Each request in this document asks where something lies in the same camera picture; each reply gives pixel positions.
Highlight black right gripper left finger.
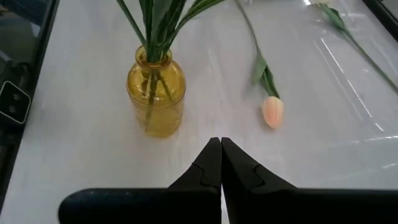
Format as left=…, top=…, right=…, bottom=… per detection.
left=58, top=136, right=223, bottom=224

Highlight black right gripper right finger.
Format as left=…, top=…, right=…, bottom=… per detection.
left=220, top=136, right=398, bottom=224

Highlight peach tulip with green stem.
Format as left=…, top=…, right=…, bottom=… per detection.
left=233, top=0, right=285, bottom=131

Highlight yellow embossed glass vase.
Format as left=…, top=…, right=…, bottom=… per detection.
left=126, top=45, right=187, bottom=139

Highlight purple flower bunch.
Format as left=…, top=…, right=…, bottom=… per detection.
left=115, top=0, right=226, bottom=131

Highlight black camera box white edge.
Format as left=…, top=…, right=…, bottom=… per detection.
left=0, top=80, right=32, bottom=126

